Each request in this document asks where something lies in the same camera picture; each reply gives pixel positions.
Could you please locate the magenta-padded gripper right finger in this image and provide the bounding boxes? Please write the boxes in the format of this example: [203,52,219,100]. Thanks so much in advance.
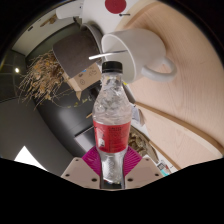
[121,146,164,190]

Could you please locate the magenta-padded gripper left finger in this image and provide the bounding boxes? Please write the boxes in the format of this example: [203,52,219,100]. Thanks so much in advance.
[60,146,103,190]

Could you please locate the clear red-labelled drink bottle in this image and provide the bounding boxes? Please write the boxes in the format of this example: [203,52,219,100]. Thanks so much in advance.
[92,60,132,186]

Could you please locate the colourful painted sheet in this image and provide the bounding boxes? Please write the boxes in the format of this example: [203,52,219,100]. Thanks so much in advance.
[156,159,171,178]

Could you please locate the printed paper sheets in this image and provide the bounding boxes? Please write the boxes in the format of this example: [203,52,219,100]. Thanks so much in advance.
[124,83,144,126]

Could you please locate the long ceiling light strip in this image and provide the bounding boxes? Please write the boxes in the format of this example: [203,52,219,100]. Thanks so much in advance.
[14,145,48,171]

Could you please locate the beige wooden drawing board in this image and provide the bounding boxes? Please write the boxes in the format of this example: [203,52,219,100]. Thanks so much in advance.
[114,0,224,171]

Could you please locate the metal spoon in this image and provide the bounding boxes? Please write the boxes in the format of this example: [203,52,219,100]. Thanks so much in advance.
[88,49,128,61]

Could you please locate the grey pot with dried plant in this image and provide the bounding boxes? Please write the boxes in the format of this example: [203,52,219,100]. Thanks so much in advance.
[18,31,101,108]

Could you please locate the white ceramic mug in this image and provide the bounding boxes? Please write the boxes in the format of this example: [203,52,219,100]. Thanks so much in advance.
[100,27,178,84]

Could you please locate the wooden mannequin figure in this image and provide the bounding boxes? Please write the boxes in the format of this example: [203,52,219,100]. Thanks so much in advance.
[39,13,58,28]

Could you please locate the white plastic chair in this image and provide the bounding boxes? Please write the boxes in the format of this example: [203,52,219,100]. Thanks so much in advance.
[54,1,84,20]

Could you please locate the flat round red coaster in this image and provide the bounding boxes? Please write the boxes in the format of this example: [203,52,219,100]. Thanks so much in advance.
[104,0,128,15]

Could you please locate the black wall screen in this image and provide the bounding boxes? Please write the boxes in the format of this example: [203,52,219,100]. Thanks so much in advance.
[74,125,101,158]

